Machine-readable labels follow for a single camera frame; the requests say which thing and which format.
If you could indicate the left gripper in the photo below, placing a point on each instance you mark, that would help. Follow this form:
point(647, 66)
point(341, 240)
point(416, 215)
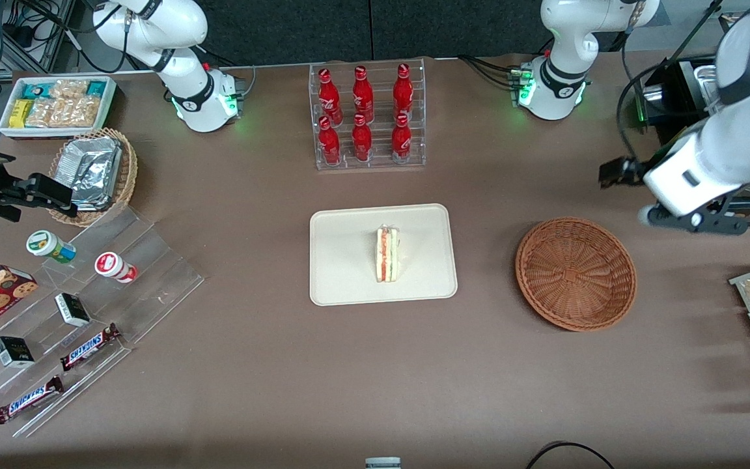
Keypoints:
point(635, 171)

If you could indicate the triangular sandwich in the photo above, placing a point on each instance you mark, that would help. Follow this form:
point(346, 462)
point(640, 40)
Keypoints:
point(388, 257)

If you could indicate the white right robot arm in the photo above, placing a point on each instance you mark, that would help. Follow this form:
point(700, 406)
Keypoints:
point(186, 26)

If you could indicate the light tan wicker basket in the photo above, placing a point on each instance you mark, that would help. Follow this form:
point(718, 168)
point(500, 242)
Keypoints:
point(126, 176)

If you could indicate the brown round wicker basket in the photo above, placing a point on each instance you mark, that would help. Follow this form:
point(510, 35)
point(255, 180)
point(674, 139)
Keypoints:
point(573, 273)

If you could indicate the cream plastic tray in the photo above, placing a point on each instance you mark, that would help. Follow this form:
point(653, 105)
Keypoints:
point(342, 254)

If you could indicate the green lid white cup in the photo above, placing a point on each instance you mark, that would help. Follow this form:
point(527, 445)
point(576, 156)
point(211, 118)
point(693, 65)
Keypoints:
point(46, 244)

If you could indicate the silver foil packet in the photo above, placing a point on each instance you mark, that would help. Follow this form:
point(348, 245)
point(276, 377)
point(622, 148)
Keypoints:
point(88, 163)
point(96, 198)

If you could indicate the white rectangular snack bin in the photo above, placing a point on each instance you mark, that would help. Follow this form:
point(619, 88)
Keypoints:
point(5, 124)

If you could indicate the yellow snack packet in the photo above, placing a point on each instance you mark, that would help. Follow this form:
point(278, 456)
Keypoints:
point(20, 114)

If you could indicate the clear nut snack bag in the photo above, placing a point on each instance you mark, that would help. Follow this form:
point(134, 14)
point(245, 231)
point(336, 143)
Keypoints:
point(40, 114)
point(69, 89)
point(79, 112)

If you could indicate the black food warmer cabinet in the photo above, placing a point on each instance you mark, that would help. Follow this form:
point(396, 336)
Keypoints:
point(671, 88)

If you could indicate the teal snack packet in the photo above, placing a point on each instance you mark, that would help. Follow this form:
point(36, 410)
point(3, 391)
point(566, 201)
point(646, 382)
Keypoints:
point(35, 91)
point(96, 88)

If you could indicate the red lid white cup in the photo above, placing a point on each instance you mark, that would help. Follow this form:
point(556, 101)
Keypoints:
point(111, 265)

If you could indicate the small black white box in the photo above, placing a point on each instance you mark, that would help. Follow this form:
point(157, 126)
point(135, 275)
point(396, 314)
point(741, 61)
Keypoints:
point(72, 309)
point(13, 352)

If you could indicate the clear acrylic stepped display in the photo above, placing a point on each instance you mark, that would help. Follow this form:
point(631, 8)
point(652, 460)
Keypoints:
point(153, 260)

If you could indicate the Snickers chocolate bar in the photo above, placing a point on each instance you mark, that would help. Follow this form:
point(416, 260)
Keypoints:
point(88, 347)
point(28, 400)

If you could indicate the red cola bottle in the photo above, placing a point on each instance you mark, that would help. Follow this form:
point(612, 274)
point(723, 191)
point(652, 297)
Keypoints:
point(362, 142)
point(402, 141)
point(403, 92)
point(329, 98)
point(362, 96)
point(329, 144)

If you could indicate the clear acrylic bottle rack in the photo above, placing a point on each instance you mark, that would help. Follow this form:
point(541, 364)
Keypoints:
point(381, 163)

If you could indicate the grey device edge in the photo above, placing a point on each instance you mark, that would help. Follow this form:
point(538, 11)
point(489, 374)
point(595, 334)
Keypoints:
point(383, 463)

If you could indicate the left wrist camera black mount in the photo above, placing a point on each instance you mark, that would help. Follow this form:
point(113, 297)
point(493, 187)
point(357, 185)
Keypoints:
point(717, 223)

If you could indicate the aluminium frame shelf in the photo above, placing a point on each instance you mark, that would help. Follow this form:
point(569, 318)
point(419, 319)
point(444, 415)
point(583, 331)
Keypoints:
point(49, 39)

